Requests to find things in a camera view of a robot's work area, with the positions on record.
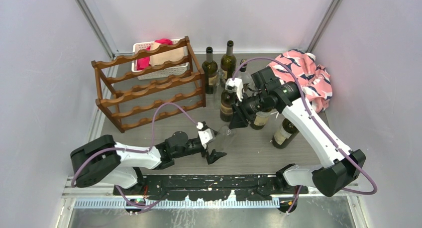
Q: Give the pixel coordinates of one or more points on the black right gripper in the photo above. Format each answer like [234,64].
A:
[239,120]

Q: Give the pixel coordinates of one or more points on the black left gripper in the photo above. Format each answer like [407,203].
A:
[214,155]

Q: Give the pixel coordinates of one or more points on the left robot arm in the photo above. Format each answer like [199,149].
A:
[104,160]

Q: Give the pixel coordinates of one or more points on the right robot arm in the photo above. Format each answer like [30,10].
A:
[339,165]

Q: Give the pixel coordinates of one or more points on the dark bottle cream label centre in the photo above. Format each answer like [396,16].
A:
[261,119]

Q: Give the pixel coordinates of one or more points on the dark bottle brown label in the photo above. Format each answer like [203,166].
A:
[226,101]

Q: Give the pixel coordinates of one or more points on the small clear glass bottle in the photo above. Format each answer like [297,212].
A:
[218,88]

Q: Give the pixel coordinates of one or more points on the clear bottle with dark cap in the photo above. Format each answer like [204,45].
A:
[245,77]

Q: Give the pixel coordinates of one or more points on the dark bottle white label right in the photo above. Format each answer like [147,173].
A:
[284,134]

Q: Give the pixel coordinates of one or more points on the dark green bottle far back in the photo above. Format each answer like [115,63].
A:
[228,61]

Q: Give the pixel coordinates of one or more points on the dark green bottle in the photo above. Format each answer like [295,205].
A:
[228,61]
[210,68]

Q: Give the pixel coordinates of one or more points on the dark green bottle far left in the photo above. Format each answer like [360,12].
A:
[210,68]

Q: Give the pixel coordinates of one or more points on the wooden wine rack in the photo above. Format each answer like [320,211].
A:
[108,99]

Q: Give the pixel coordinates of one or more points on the pink shark print cloth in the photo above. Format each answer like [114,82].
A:
[313,78]

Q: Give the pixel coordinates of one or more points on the beige folded cloth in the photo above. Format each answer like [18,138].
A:
[172,55]

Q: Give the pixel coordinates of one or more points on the white plastic basket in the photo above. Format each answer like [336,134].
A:
[175,70]

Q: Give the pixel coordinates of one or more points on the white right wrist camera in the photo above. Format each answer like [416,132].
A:
[235,85]

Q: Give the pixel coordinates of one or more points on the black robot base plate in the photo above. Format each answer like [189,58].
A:
[249,187]

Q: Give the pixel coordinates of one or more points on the aluminium corner post left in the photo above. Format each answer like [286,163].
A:
[94,19]

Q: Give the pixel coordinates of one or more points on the aluminium corner post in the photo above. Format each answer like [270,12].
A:
[330,12]
[94,19]

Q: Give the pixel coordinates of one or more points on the aluminium corner post right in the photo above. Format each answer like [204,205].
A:
[330,12]

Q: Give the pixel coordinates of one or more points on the aluminium frame rail front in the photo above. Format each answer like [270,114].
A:
[103,196]

